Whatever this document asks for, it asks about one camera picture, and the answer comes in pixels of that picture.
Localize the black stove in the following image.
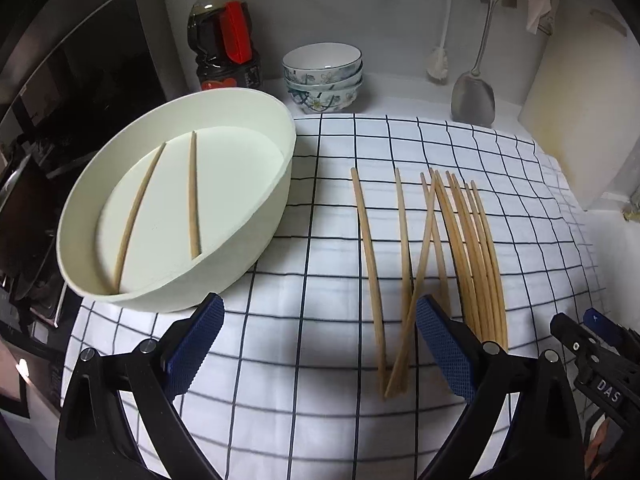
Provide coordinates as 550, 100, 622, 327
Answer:
0, 270, 83, 421

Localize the white bottle brush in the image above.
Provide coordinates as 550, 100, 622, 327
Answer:
426, 0, 458, 82

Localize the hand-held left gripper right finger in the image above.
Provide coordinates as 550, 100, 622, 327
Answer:
416, 295, 586, 480

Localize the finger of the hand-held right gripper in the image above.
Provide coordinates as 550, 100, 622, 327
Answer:
550, 312, 607, 369
582, 308, 640, 371

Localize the slim bamboo chopstick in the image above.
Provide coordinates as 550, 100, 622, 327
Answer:
114, 142, 167, 293
189, 131, 202, 262

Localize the white cutting board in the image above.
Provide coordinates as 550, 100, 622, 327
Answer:
517, 7, 640, 211

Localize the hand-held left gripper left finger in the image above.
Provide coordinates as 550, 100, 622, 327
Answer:
54, 292, 224, 480

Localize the group of wooden chopsticks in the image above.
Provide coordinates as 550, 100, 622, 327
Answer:
350, 166, 510, 401

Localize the white black grid cloth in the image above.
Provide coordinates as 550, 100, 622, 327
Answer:
65, 112, 608, 480

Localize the metal spatula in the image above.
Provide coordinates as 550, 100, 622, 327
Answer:
451, 0, 503, 129

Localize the floral ceramic bowl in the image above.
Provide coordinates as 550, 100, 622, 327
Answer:
284, 72, 364, 97
286, 82, 364, 115
281, 42, 363, 86

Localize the dark soy sauce bottle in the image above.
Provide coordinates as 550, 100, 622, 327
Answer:
187, 0, 263, 93

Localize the white oval basin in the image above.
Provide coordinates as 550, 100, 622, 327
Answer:
56, 87, 297, 313

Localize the black range hood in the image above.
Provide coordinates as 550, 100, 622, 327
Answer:
0, 0, 166, 161

